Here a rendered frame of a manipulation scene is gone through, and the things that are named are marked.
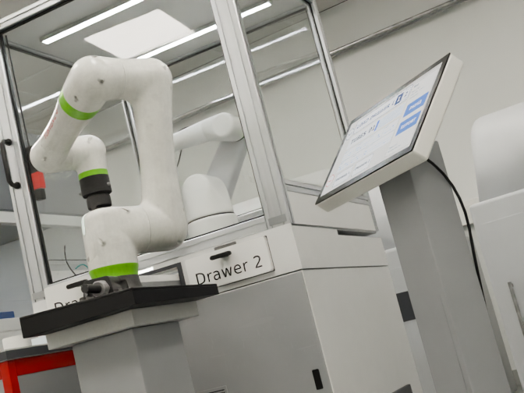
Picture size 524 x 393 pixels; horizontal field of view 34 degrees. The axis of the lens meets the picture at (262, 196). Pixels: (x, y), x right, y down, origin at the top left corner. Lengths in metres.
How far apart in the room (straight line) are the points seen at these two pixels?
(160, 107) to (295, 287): 0.70
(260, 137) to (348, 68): 3.41
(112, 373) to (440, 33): 4.16
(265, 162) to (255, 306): 0.45
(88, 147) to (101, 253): 0.54
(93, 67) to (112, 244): 0.46
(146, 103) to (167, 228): 0.34
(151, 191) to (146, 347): 0.43
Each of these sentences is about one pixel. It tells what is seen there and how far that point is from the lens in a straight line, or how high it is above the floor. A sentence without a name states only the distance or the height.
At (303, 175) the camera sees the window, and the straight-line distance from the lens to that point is 2.90.
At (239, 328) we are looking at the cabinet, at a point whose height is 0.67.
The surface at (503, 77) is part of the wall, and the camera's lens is 5.69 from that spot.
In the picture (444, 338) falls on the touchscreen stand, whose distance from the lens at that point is 2.27.
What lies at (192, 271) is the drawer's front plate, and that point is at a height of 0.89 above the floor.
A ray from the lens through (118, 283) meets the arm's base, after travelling 2.18.
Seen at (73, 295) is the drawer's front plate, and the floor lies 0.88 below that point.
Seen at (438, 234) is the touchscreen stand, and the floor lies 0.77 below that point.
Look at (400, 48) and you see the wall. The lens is 5.93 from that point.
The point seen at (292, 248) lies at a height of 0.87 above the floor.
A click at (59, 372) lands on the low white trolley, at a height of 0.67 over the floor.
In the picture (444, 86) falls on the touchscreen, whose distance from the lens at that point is 2.18.
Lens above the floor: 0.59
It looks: 10 degrees up
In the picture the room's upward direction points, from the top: 14 degrees counter-clockwise
